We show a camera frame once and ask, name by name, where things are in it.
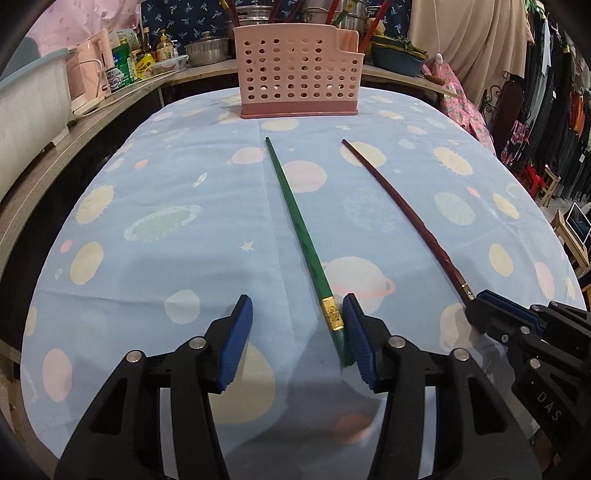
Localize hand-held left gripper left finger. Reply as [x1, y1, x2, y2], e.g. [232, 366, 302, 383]
[53, 294, 254, 480]

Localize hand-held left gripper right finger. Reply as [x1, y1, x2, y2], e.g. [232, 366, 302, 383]
[342, 293, 541, 480]

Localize white dish drainer tub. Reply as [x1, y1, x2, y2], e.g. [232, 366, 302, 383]
[0, 48, 75, 199]

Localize pink dotted cloth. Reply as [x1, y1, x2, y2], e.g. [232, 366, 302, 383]
[28, 0, 144, 51]

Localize wooden stool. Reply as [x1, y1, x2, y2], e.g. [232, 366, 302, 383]
[538, 164, 566, 208]

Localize beige curtain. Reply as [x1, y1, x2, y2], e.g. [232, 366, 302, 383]
[409, 0, 532, 100]

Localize blue plastic basin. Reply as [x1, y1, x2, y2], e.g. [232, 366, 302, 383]
[370, 39, 428, 77]

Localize navy floral cloth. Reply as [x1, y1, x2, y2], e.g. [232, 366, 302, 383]
[141, 0, 232, 47]

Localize pink kitchen appliance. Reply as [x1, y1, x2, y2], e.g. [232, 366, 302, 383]
[66, 30, 113, 116]

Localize small steel pot with lid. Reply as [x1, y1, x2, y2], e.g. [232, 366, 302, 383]
[185, 31, 230, 68]

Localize hanging clothes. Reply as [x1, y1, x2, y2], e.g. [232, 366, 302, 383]
[522, 18, 591, 204]

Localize steel rice cooker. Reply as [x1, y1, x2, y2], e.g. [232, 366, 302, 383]
[235, 4, 273, 27]

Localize blue planet-print tablecloth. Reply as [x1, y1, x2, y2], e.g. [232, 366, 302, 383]
[21, 85, 585, 480]

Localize pink floral garment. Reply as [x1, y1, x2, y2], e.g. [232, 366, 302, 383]
[422, 60, 497, 155]

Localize laptop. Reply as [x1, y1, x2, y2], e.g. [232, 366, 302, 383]
[566, 200, 591, 245]

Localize green vegetables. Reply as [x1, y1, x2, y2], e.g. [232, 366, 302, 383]
[372, 34, 428, 58]

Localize dark ornate chair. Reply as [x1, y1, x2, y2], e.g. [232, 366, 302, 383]
[480, 76, 527, 162]

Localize green chopstick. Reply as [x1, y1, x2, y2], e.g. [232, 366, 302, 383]
[335, 0, 356, 28]
[264, 137, 356, 367]

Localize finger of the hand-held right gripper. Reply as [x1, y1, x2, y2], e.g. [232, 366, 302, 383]
[464, 295, 543, 352]
[479, 290, 591, 333]

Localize clear food container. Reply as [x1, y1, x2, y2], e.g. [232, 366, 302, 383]
[150, 55, 190, 77]

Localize pink perforated utensil basket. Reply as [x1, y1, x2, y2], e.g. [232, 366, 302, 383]
[233, 24, 365, 120]

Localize large steel steamer pot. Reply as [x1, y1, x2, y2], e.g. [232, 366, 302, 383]
[302, 0, 370, 31]

